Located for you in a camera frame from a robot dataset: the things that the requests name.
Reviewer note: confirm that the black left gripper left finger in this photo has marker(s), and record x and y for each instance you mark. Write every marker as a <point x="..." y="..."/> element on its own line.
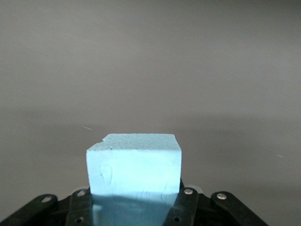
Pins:
<point x="47" y="212"/>

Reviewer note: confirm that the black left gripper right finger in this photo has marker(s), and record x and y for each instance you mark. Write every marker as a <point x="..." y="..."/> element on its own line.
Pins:
<point x="211" y="209"/>

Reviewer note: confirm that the light blue foam block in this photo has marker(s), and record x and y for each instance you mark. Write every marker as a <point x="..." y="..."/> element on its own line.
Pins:
<point x="134" y="169"/>

